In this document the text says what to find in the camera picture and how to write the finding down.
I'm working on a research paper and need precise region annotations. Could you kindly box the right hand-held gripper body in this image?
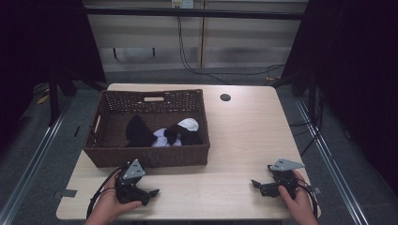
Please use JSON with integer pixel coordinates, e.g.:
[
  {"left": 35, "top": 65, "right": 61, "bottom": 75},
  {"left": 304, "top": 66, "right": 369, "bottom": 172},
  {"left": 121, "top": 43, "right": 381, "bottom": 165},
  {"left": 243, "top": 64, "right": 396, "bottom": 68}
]
[{"left": 267, "top": 157, "right": 306, "bottom": 200}]

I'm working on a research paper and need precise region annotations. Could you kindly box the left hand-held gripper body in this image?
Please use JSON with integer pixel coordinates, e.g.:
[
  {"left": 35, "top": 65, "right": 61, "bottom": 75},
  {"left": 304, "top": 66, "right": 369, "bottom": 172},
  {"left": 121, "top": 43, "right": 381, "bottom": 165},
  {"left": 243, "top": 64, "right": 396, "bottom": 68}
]
[{"left": 115, "top": 158, "right": 148, "bottom": 206}]

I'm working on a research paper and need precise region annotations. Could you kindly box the person's left hand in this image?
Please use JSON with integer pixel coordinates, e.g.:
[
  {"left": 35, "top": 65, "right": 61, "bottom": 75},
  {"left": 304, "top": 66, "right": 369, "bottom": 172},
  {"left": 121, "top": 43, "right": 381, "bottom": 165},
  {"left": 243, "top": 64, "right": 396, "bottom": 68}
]
[{"left": 84, "top": 177, "right": 144, "bottom": 225}]

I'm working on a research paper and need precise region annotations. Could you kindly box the person's right hand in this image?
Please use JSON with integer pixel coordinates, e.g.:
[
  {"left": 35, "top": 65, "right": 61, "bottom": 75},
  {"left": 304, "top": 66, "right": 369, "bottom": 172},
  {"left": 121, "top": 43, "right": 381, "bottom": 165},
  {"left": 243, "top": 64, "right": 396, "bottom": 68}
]
[{"left": 277, "top": 170, "right": 320, "bottom": 225}]

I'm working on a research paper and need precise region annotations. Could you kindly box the pale lavender sock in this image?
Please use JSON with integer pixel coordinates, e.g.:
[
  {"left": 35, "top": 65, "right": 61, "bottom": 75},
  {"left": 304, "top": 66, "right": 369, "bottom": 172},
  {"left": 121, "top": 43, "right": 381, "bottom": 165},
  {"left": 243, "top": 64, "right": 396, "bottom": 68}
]
[{"left": 151, "top": 127, "right": 183, "bottom": 148}]

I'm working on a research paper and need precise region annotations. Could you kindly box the brown wicker basket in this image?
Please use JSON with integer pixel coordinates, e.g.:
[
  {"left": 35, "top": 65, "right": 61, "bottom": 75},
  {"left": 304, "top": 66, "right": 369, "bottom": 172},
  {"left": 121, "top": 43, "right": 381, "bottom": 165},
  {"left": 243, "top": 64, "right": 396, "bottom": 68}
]
[{"left": 83, "top": 88, "right": 211, "bottom": 169}]

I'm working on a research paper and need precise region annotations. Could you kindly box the black sock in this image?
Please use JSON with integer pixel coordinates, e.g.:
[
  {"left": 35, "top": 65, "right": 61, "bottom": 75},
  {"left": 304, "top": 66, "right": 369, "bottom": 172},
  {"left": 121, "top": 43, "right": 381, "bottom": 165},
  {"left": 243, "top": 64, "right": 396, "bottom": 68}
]
[
  {"left": 163, "top": 123, "right": 205, "bottom": 146},
  {"left": 125, "top": 114, "right": 159, "bottom": 148}
]

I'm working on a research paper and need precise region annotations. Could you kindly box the white sock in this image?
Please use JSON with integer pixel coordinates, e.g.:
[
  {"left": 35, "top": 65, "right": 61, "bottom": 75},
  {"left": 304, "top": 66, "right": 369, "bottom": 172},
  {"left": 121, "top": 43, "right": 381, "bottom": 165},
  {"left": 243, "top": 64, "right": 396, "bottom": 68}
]
[{"left": 176, "top": 117, "right": 201, "bottom": 133}]

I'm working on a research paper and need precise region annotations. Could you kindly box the black stand leg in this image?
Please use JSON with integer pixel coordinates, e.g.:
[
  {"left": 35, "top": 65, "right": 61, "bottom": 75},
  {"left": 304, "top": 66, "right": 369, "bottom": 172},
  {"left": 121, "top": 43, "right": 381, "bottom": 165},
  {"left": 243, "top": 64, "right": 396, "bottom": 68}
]
[{"left": 47, "top": 72, "right": 61, "bottom": 128}]

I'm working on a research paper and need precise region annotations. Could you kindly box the black curtain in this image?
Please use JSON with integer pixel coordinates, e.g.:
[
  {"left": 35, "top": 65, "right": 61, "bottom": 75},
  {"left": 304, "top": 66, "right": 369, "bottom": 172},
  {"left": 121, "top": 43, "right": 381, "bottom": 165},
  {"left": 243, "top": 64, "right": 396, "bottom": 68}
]
[
  {"left": 0, "top": 0, "right": 108, "bottom": 154},
  {"left": 271, "top": 0, "right": 398, "bottom": 196}
]

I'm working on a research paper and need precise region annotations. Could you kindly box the yellow object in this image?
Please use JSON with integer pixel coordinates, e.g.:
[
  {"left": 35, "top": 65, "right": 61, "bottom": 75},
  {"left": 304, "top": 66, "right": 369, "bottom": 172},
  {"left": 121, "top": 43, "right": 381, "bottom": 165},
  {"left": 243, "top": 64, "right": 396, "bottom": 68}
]
[{"left": 36, "top": 93, "right": 52, "bottom": 105}]

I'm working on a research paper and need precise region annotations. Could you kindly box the black horizontal bar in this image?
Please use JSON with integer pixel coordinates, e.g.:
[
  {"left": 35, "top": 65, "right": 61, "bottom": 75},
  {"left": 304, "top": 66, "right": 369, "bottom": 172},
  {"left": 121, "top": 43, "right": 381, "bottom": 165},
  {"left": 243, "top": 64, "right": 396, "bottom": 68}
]
[{"left": 84, "top": 7, "right": 307, "bottom": 22}]

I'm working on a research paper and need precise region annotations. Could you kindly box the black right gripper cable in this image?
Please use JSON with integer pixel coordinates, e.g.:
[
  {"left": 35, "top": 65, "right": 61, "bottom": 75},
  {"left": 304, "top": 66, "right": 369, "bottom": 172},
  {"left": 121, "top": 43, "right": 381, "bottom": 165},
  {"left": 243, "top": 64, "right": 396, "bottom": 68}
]
[{"left": 296, "top": 177, "right": 321, "bottom": 219}]

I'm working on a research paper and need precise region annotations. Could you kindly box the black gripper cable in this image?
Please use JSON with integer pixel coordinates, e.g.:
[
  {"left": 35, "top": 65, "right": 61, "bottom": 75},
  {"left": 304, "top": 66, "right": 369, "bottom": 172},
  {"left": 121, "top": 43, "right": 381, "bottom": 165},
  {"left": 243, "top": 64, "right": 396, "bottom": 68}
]
[
  {"left": 85, "top": 166, "right": 125, "bottom": 220},
  {"left": 296, "top": 177, "right": 321, "bottom": 219}
]

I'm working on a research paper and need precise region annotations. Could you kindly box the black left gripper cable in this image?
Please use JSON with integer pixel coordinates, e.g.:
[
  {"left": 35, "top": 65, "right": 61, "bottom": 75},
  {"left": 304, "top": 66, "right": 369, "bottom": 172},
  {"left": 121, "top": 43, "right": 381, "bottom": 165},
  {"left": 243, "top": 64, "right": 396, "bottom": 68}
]
[{"left": 85, "top": 166, "right": 125, "bottom": 220}]

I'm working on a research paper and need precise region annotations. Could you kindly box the black floor cable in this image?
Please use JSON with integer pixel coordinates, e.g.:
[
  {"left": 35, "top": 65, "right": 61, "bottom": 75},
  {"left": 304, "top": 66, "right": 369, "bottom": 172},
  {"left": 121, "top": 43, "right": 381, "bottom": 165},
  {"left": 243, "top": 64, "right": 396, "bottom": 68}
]
[{"left": 288, "top": 116, "right": 321, "bottom": 158}]

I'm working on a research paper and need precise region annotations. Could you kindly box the metal floor rail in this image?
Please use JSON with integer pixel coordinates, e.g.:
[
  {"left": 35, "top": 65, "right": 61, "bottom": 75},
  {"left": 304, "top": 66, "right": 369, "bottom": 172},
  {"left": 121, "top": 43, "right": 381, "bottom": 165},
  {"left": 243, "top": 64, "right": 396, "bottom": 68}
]
[
  {"left": 294, "top": 97, "right": 372, "bottom": 225},
  {"left": 0, "top": 96, "right": 75, "bottom": 225}
]

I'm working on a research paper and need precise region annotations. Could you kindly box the black wall cable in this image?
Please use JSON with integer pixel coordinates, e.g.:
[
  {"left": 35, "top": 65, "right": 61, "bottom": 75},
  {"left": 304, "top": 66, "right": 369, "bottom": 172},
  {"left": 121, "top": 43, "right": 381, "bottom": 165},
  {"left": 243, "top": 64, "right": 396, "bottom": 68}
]
[
  {"left": 178, "top": 18, "right": 286, "bottom": 79},
  {"left": 176, "top": 15, "right": 233, "bottom": 86}
]

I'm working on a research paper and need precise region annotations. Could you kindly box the white wall outlet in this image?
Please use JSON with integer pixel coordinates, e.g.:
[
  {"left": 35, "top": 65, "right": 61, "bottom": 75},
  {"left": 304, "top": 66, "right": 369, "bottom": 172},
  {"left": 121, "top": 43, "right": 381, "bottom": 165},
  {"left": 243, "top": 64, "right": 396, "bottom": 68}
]
[{"left": 171, "top": 0, "right": 195, "bottom": 9}]

